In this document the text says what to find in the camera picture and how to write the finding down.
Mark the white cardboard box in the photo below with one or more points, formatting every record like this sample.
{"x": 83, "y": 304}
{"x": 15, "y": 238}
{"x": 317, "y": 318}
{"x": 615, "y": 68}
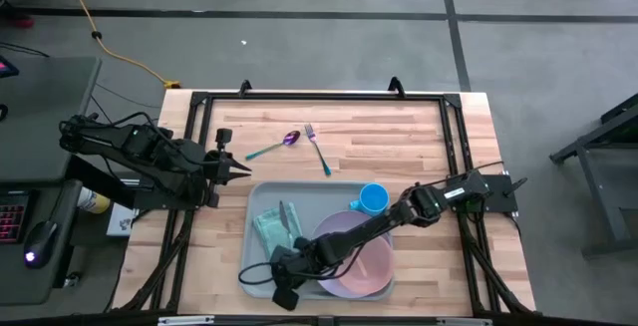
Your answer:
{"x": 119, "y": 221}

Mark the dark grey desk top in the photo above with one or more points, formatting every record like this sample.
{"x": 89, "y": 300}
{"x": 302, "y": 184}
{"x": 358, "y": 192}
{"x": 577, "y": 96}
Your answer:
{"x": 15, "y": 276}

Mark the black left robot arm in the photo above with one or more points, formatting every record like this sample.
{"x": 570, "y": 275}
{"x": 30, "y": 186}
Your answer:
{"x": 149, "y": 149}

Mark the small caster wheel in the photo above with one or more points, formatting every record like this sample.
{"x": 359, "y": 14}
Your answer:
{"x": 72, "y": 280}

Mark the white and yellow bottle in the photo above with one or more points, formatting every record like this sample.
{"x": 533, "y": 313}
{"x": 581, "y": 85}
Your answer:
{"x": 95, "y": 202}

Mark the dark metal stand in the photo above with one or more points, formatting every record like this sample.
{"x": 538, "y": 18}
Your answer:
{"x": 610, "y": 216}

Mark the teal towel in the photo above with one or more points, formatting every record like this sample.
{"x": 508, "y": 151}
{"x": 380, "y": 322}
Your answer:
{"x": 266, "y": 231}

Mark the backlit black keyboard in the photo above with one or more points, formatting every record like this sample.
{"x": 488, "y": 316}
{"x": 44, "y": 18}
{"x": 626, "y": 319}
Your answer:
{"x": 12, "y": 216}

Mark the pink plastic bowl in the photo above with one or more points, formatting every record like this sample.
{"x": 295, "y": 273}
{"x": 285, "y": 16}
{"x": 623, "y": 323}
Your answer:
{"x": 374, "y": 266}

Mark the lavender plastic plate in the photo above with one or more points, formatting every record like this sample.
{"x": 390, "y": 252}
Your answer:
{"x": 339, "y": 220}

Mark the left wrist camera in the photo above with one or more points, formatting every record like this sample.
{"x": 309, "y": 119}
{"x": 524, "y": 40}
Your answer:
{"x": 223, "y": 136}

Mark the blue plastic cup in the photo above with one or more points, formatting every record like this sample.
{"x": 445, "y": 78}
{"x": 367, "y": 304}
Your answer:
{"x": 374, "y": 199}

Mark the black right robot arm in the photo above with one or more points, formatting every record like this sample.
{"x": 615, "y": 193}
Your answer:
{"x": 379, "y": 221}

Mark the black rail with silver brackets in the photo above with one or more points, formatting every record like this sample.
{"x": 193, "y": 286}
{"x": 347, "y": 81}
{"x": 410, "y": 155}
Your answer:
{"x": 349, "y": 322}

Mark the black computer mouse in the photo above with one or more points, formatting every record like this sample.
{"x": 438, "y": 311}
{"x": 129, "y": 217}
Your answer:
{"x": 42, "y": 238}

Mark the black desk support beam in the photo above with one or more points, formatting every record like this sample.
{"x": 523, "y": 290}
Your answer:
{"x": 99, "y": 186}

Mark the grey plastic tray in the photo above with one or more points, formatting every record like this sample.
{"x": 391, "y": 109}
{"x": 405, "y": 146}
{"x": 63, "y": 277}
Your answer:
{"x": 309, "y": 199}

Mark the black aluminium table frame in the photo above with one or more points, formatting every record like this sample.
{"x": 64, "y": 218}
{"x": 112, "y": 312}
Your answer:
{"x": 324, "y": 96}

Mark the light grey desk top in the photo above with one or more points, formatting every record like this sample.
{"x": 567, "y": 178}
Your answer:
{"x": 45, "y": 92}

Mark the person's red black shoe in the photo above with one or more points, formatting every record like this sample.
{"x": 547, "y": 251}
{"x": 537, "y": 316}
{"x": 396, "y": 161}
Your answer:
{"x": 17, "y": 17}

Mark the black frame clamp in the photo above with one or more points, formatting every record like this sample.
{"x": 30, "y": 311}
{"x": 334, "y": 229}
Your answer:
{"x": 244, "y": 87}
{"x": 395, "y": 86}

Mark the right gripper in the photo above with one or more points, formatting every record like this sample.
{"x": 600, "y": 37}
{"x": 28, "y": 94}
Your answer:
{"x": 294, "y": 265}

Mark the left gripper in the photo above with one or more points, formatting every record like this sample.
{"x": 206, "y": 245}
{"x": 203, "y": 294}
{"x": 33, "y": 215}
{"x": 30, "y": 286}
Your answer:
{"x": 219, "y": 169}

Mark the pink lit device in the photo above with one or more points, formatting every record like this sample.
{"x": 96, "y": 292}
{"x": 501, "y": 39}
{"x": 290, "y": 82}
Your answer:
{"x": 6, "y": 68}

